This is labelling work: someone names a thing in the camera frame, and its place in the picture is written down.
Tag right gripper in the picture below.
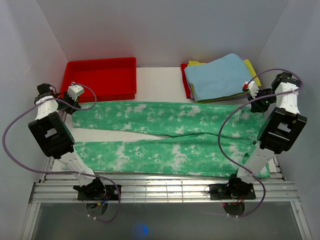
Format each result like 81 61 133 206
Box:
247 88 278 113

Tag green tie-dye trousers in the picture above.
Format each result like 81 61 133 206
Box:
72 101 265 178

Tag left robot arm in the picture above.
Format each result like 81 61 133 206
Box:
28 83 106 200

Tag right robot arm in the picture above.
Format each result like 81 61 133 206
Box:
225 71 307 199

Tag red plastic bin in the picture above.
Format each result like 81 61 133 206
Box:
60 57 137 102

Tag yellow folded cloth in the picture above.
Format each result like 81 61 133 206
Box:
180 59 256 104

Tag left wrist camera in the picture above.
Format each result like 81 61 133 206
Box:
67 84 85 101

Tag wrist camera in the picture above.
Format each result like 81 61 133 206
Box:
242 80 260 99
67 84 85 101

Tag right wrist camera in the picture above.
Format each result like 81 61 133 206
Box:
242 80 260 99

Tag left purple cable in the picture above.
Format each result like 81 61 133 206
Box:
2 83 122 224

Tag purple cable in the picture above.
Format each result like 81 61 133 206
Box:
2 83 122 224
217 68 304 219

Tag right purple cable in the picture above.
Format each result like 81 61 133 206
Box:
217 68 304 219

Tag aluminium rail frame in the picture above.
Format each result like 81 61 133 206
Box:
20 167 312 240

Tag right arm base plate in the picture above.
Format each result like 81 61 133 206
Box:
209 183 256 200

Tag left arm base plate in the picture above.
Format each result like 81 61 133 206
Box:
76 184 122 202

